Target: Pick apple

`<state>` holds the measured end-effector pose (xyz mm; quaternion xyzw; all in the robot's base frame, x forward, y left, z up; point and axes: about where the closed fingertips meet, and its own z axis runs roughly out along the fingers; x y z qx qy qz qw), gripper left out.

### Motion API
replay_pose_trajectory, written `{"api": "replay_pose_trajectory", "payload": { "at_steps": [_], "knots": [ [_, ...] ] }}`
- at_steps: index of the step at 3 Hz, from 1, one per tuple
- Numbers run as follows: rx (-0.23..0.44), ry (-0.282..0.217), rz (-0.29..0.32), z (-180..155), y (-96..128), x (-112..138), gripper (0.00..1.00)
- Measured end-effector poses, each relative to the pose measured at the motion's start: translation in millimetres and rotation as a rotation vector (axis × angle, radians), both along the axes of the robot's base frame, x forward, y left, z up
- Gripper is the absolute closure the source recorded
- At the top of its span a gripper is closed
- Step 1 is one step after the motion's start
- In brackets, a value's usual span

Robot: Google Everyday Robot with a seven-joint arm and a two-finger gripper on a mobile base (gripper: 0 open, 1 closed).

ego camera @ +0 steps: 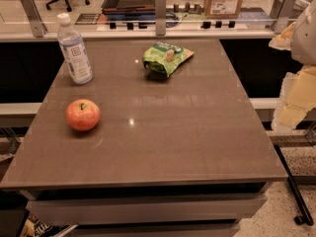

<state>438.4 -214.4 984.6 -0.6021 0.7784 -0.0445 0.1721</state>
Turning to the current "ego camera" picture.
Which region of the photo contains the metal railing post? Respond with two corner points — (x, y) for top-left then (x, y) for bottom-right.
(155, 0), (166, 36)
(270, 0), (296, 34)
(20, 0), (46, 38)

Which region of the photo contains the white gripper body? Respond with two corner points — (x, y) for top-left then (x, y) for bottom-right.
(291, 0), (316, 65)

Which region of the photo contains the green snack bag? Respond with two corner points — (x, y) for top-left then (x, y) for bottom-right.
(142, 41), (195, 78)

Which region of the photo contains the grey cabinet drawer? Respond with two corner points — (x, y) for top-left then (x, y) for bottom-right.
(27, 194), (267, 225)

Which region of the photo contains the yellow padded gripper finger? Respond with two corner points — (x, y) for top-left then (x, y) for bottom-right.
(272, 65), (316, 132)
(269, 22), (296, 51)

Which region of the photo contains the middle metal railing post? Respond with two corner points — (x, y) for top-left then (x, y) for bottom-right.
(155, 0), (166, 36)

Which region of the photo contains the black floor stand leg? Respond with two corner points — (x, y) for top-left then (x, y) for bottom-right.
(275, 145), (314, 226)

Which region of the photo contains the cardboard box with label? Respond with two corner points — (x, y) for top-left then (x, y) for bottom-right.
(203, 0), (243, 19)

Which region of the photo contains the left metal railing post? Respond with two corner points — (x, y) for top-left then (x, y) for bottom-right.
(20, 0), (46, 38)

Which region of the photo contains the red apple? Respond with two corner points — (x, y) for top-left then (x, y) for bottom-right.
(65, 99), (101, 131)

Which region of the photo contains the clear plastic water bottle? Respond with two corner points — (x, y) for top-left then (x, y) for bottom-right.
(57, 13), (93, 84)

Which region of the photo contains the right metal railing post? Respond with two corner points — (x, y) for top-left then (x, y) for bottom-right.
(270, 0), (296, 34)

